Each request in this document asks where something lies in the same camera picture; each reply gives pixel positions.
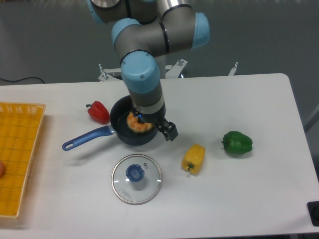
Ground yellow woven basket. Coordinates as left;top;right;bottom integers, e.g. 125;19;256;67
0;102;46;218

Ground orange bread roll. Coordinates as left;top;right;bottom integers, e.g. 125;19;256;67
126;112;154;133

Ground dark pot blue handle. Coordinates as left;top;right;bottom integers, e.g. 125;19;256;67
62;96;158;151

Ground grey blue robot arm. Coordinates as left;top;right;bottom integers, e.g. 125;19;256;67
87;0;210;141

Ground red bell pepper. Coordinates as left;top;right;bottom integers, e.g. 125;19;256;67
86;101;110;124

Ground glass pot lid blue knob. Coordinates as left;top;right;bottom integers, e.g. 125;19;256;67
111;153;163;205

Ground green bell pepper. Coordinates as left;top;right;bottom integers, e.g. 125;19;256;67
221;131;253;154

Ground grey table leg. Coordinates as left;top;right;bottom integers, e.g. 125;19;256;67
303;105;319;133

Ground yellow bell pepper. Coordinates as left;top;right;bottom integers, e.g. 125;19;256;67
181;144;205;175

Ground black object at table edge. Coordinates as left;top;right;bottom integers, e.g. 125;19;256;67
307;201;319;227

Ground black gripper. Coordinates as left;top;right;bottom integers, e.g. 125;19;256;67
131;105;178;141

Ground black cable on floor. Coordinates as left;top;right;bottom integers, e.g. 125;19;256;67
0;76;46;84

